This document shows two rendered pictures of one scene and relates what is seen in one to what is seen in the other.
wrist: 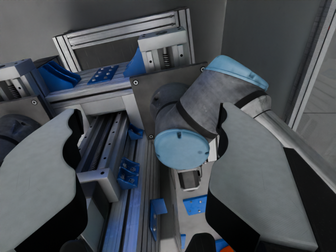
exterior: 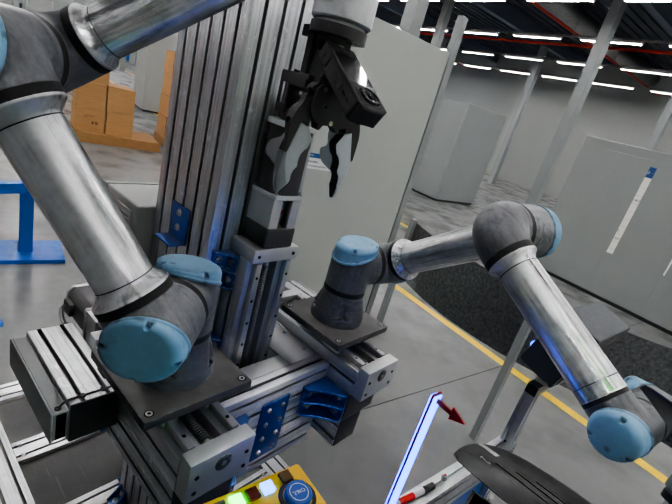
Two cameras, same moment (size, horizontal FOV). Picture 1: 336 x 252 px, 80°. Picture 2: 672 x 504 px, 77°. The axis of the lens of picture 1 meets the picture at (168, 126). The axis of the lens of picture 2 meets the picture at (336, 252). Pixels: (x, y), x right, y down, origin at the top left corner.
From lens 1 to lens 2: 52 cm
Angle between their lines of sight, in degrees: 51
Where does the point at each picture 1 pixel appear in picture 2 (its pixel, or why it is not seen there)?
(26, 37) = not seen: outside the picture
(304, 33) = not seen: outside the picture
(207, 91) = (189, 315)
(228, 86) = (172, 314)
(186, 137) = (198, 272)
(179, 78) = (182, 395)
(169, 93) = (198, 362)
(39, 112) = (329, 334)
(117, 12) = not seen: outside the picture
